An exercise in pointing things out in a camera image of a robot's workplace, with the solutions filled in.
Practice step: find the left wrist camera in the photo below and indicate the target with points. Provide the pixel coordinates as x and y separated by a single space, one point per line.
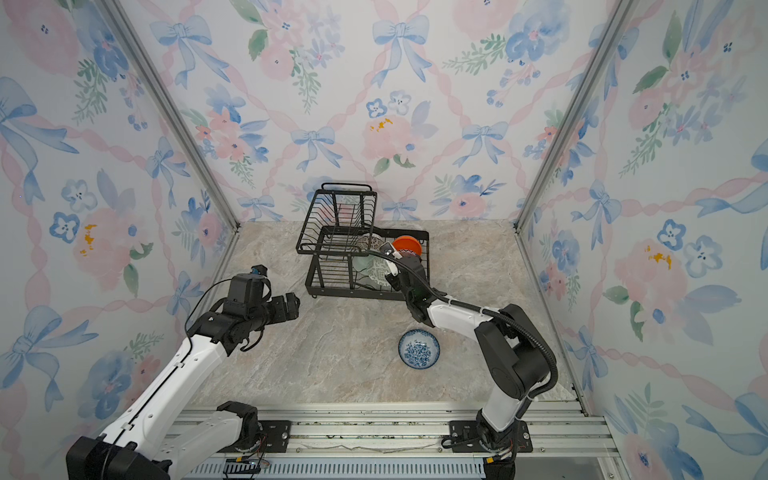
260 270

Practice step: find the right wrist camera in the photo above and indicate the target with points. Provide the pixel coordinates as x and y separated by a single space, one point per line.
391 259

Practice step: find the blue white floral bowl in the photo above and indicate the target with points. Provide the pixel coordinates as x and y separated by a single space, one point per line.
419 349

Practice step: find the right aluminium corner post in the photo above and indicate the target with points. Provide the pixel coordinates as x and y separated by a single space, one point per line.
610 37

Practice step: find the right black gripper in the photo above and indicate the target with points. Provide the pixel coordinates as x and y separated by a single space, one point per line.
410 259

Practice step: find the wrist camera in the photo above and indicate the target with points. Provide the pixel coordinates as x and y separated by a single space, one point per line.
260 270
391 259

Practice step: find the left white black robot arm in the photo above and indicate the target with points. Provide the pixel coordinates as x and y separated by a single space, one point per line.
136 446

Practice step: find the mint green ribbed bowl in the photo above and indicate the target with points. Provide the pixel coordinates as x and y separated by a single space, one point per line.
362 264

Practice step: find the green white patterned bowl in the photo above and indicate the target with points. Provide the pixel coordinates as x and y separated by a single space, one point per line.
375 275

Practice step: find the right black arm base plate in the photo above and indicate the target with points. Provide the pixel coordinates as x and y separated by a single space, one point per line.
463 437

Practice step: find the white patterned lattice bowl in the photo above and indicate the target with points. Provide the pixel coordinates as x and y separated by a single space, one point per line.
377 243

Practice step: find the left aluminium corner post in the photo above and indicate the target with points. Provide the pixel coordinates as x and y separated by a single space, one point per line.
118 21

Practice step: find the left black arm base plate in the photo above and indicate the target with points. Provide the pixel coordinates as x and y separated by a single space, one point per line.
270 436

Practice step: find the black wire dish rack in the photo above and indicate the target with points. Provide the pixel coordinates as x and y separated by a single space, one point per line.
338 233

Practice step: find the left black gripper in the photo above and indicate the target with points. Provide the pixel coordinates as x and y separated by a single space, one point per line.
282 313

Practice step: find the orange plastic bowl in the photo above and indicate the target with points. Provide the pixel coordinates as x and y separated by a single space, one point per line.
407 244

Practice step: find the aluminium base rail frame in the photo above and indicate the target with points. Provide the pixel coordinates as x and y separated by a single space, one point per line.
403 440

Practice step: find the aluminium corner post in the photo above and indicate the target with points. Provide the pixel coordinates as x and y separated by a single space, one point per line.
118 21
610 37

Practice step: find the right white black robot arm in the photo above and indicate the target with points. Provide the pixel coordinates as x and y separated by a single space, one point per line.
520 362

